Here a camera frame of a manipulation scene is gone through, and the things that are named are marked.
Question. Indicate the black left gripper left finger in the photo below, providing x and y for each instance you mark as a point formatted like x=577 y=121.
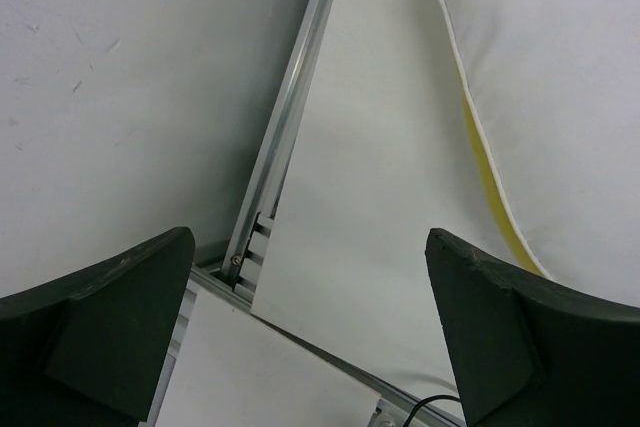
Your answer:
x=88 y=348

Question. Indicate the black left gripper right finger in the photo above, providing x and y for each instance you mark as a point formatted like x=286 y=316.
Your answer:
x=526 y=351

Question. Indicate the white pillow with yellow edge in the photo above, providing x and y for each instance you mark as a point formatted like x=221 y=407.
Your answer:
x=552 y=109

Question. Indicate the aluminium table frame rail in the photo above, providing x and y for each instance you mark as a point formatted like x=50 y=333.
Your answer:
x=331 y=320

